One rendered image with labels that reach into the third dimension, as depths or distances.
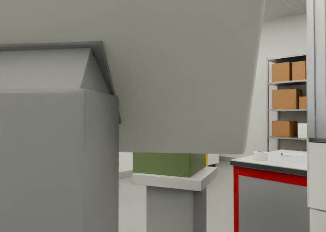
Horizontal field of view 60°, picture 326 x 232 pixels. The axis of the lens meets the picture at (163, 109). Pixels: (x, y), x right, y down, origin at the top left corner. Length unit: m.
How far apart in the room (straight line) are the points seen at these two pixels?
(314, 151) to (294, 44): 5.16
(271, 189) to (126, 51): 1.21
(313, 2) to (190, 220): 0.82
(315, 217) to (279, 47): 5.27
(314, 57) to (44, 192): 0.57
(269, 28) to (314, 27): 5.34
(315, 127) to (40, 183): 0.54
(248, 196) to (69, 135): 1.32
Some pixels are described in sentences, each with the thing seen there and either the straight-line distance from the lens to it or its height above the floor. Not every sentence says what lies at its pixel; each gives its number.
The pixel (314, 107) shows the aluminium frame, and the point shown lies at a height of 1.01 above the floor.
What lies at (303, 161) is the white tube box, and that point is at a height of 0.77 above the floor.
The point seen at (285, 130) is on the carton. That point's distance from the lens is 5.23.
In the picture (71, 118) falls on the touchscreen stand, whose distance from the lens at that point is 0.29.
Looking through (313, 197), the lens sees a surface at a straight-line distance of 0.69.
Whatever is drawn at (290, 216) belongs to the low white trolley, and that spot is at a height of 0.54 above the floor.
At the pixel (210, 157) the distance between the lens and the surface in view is 5.21.
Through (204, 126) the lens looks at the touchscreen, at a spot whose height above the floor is 0.98.
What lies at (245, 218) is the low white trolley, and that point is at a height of 0.47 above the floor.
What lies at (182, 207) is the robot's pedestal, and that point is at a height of 0.64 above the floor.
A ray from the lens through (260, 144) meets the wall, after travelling 5.90.
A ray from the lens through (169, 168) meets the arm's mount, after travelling 1.11.
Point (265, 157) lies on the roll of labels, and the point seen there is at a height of 0.78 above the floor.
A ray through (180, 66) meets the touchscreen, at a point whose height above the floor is 1.05.
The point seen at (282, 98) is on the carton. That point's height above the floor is 1.27.
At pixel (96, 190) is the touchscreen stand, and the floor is 0.91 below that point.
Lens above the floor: 0.99
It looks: 1 degrees up
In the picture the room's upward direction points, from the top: straight up
